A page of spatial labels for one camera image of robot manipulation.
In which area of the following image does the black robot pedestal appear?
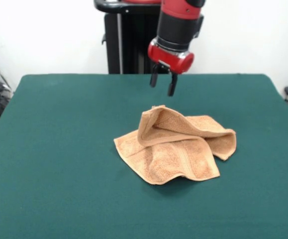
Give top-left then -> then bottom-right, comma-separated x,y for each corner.
93,0 -> 171,75

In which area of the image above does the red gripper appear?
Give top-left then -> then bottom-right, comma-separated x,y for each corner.
147,38 -> 195,97

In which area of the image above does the tan terry towel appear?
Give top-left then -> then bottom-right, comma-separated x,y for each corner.
113,105 -> 237,186

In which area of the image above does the dark green table cloth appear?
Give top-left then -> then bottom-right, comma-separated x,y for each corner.
0,73 -> 288,239

